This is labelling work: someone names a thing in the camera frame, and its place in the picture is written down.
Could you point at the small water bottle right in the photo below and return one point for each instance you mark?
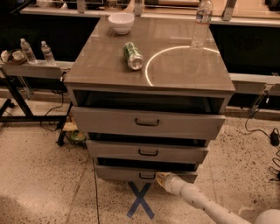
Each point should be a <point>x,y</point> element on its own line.
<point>48,54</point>

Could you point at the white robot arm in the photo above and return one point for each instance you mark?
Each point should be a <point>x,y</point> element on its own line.
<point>194,197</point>

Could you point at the grey side shelf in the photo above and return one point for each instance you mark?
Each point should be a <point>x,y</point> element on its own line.
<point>39,70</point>

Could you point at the small water bottle left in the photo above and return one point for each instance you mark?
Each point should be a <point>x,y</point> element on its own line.
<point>28,52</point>

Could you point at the grey bottom drawer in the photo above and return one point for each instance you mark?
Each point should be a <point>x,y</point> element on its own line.
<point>140,170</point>

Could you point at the green soda can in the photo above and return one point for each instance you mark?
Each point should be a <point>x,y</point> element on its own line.
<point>134,58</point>

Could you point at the tan robot gripper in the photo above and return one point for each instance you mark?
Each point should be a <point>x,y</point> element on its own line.
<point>172,184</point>

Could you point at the green object on floor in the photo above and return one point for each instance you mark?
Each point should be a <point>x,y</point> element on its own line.
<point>76,137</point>

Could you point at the grey top drawer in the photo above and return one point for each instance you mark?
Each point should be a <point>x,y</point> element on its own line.
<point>147,123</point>

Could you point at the grey drawer cabinet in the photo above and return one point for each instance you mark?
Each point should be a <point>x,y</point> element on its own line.
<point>171,79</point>

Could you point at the white bowl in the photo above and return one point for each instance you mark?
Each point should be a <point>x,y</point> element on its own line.
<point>122,22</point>

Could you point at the black metal table frame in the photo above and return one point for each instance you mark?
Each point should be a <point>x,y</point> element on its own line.
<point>28,116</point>

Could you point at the black power adapter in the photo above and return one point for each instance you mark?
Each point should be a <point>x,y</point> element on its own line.
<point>274,137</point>

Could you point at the blue tape cross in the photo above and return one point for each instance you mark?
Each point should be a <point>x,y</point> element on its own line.
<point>140,200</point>

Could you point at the small water bottle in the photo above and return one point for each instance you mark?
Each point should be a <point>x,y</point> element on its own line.
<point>48,54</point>
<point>28,52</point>

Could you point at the bowl with items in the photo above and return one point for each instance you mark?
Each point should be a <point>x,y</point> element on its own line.
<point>15,57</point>

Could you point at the clear plastic water bottle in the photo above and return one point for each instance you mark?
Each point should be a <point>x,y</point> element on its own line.
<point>202,21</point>

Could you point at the grey middle drawer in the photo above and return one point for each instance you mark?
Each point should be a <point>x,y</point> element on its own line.
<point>147,152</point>

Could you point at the grey rail bracket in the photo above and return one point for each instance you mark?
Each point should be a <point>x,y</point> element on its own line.
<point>263,94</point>

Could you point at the grey drawer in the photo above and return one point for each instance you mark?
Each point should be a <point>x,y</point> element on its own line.
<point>147,152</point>
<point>140,170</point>
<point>147,123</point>

